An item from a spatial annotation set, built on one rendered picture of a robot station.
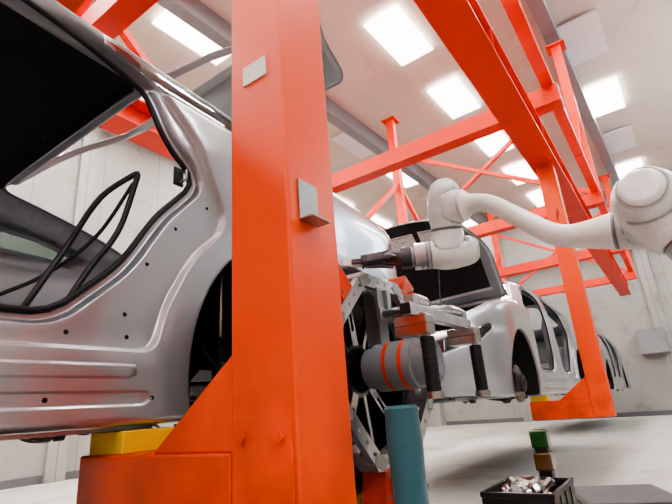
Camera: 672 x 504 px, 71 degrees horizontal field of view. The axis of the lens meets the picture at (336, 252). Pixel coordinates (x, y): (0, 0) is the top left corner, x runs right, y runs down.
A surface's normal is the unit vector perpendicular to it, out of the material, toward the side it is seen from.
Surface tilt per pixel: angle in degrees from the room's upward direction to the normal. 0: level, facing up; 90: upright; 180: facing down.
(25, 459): 90
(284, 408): 90
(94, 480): 90
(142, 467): 90
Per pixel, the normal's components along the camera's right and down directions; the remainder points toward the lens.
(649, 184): -0.66, -0.34
